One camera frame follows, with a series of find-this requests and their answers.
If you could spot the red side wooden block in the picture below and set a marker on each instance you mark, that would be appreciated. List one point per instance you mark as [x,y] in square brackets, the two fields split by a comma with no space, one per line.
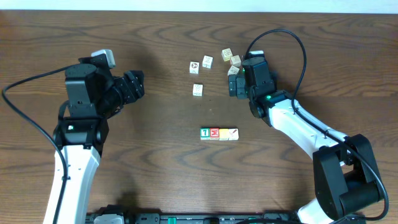
[235,61]

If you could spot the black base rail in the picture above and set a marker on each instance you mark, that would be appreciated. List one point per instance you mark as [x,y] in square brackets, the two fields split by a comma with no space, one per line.
[120,214]

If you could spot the green N wooden block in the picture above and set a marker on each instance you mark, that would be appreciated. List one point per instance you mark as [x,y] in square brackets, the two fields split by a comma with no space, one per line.
[233,70]

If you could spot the W wooden block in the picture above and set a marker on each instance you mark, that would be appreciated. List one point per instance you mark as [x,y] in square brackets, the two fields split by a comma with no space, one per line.
[197,89]

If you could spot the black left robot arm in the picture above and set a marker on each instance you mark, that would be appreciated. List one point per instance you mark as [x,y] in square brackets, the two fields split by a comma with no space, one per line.
[79,144]

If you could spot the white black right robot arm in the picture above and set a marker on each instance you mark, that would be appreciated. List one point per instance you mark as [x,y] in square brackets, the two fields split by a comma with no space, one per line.
[346,176]

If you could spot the green 7 wooden block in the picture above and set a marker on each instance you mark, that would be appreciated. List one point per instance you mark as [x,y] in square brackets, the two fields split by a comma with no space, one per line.
[204,133]

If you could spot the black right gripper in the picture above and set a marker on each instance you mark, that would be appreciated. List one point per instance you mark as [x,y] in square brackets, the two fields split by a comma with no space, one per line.
[239,82]

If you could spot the ball A wooden block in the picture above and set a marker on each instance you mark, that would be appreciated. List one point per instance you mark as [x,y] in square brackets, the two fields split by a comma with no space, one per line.
[194,67]

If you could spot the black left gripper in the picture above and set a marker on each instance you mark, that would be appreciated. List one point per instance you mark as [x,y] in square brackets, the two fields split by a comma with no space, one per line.
[127,88]

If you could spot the hammer wooden block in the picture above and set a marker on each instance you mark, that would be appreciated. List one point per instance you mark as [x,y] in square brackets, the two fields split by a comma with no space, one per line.
[233,134]

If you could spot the umbrella wooden block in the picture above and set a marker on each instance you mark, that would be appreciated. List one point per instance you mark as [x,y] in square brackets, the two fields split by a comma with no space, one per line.
[207,61]

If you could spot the red M wooden block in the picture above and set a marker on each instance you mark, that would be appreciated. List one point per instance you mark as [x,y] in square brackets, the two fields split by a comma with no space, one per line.
[214,133]

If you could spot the yellow top wooden block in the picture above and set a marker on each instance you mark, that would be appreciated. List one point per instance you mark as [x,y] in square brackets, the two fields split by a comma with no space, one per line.
[223,134]

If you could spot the yellow side wooden block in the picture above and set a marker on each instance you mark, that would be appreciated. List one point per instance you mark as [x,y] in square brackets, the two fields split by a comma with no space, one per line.
[226,54]

